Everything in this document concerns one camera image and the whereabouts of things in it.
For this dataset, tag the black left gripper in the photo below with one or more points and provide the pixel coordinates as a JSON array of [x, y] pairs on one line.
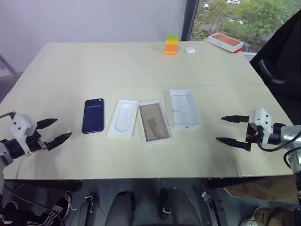
[[34, 142]]

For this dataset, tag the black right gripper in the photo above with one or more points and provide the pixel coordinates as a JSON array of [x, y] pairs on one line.
[[255, 134]]

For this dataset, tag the dark blue smartphone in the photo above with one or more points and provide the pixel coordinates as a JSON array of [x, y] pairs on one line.
[[93, 116]]

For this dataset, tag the white phone box lid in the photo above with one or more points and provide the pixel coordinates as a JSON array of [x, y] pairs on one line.
[[184, 108]]

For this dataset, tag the white phone tray insert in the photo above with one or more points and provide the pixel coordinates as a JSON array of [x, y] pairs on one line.
[[122, 118]]

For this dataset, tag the white phone box base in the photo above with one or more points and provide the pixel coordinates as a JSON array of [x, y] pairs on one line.
[[154, 122]]

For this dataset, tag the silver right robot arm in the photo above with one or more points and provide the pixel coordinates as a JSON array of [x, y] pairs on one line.
[[289, 134]]

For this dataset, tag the orange and white box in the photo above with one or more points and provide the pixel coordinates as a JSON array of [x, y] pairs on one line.
[[225, 42]]

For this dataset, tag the black white-striped sneaker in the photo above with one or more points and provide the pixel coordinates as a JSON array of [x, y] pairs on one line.
[[53, 213]]

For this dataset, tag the black office chair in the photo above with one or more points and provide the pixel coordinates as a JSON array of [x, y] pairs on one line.
[[282, 58]]

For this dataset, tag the white shoe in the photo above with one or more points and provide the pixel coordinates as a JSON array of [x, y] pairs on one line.
[[249, 221]]

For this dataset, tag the white earbuds case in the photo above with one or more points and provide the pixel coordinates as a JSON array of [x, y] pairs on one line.
[[190, 50]]

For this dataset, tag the dark rounded shape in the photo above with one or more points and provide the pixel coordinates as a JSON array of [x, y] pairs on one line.
[[181, 207], [121, 209]]

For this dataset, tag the green orange block stack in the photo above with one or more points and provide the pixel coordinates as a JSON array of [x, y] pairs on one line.
[[171, 46]]

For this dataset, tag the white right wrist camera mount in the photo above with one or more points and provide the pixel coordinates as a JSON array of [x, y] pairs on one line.
[[262, 117]]

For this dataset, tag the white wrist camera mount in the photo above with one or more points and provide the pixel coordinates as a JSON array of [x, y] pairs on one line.
[[20, 126], [262, 117]]

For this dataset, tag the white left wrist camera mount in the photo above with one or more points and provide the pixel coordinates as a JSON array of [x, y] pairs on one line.
[[20, 126]]

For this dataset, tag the dark window frame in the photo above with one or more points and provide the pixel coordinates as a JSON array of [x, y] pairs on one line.
[[189, 21]]

